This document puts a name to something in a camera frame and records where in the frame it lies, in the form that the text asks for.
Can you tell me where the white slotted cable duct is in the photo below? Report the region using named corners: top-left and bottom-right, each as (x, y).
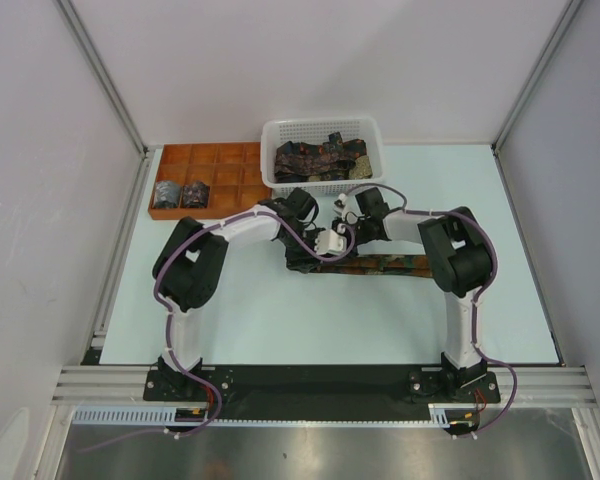
top-left (73, 404), bottom-right (470, 428)

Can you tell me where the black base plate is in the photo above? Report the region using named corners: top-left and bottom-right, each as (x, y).
top-left (143, 361), bottom-right (501, 422)

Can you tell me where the aluminium frame rail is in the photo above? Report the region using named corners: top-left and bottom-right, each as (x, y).
top-left (53, 0), bottom-right (148, 158)

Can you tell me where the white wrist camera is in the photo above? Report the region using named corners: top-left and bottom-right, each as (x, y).
top-left (314, 224), bottom-right (351, 256)
top-left (333, 193), bottom-right (351, 216)

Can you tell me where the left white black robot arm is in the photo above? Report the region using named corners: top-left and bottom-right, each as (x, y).
top-left (152, 199), bottom-right (353, 400)

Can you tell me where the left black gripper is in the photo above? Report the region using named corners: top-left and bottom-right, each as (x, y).
top-left (278, 227), bottom-right (326, 274)

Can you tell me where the orange compartment tray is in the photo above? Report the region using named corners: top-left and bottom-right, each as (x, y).
top-left (148, 142), bottom-right (272, 220)

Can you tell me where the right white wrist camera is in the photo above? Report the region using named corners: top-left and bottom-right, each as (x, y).
top-left (333, 193), bottom-right (351, 216)

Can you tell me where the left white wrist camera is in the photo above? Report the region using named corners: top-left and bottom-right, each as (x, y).
top-left (314, 224), bottom-right (351, 256)

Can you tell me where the dark red tie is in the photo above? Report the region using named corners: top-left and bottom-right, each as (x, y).
top-left (181, 180), bottom-right (210, 209)

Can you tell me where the olive gold tie in basket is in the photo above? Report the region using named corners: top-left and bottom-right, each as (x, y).
top-left (349, 155), bottom-right (373, 180)

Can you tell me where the rolled grey tie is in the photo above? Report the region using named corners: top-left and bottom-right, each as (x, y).
top-left (152, 180), bottom-right (181, 209)

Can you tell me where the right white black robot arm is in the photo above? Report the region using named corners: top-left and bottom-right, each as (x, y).
top-left (334, 187), bottom-right (498, 401)

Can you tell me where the dark patterned tie in basket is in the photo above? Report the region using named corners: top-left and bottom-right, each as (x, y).
top-left (274, 132), bottom-right (369, 183)

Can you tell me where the orange green patterned tie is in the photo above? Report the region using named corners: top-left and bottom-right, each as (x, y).
top-left (310, 254), bottom-right (433, 278)

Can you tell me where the white plastic basket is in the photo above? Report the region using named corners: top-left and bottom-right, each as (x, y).
top-left (260, 115), bottom-right (386, 195)

